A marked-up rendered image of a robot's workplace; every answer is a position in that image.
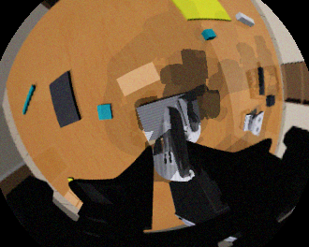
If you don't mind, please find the yellow flat plate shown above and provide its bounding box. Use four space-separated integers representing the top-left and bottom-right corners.
172 0 232 22

